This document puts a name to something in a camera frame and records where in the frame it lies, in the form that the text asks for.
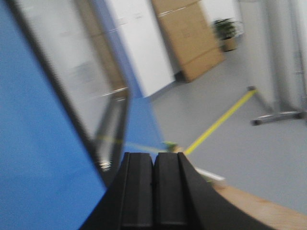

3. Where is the white cabinet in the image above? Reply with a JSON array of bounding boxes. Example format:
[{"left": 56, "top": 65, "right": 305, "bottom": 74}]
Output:
[{"left": 107, "top": 0, "right": 174, "bottom": 97}]

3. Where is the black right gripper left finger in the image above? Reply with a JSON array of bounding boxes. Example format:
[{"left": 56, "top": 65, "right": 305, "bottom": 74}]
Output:
[{"left": 80, "top": 152, "right": 154, "bottom": 230}]

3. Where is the green sandbag left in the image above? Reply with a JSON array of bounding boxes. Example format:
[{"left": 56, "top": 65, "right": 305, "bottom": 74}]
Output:
[{"left": 163, "top": 141, "right": 178, "bottom": 152}]

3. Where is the plywood base platform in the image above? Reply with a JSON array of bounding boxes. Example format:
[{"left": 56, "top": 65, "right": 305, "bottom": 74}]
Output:
[{"left": 176, "top": 146, "right": 307, "bottom": 230}]

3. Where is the grey metal stand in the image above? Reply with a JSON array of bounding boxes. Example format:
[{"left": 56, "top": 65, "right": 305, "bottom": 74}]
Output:
[{"left": 251, "top": 0, "right": 307, "bottom": 126}]

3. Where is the potted green plant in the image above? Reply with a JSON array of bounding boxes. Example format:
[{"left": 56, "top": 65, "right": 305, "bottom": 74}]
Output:
[{"left": 213, "top": 18, "right": 237, "bottom": 52}]

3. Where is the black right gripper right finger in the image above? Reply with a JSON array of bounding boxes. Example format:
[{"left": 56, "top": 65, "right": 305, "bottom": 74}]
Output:
[{"left": 154, "top": 153, "right": 271, "bottom": 230}]

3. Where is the blue door panel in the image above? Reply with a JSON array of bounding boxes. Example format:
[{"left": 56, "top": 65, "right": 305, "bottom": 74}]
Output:
[{"left": 0, "top": 0, "right": 165, "bottom": 230}]

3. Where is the large cardboard box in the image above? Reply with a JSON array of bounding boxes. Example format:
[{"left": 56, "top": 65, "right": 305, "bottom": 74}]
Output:
[{"left": 152, "top": 0, "right": 224, "bottom": 82}]

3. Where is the far white corner rail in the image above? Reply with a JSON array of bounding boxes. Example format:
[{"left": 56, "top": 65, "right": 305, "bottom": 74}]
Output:
[{"left": 195, "top": 167, "right": 227, "bottom": 187}]

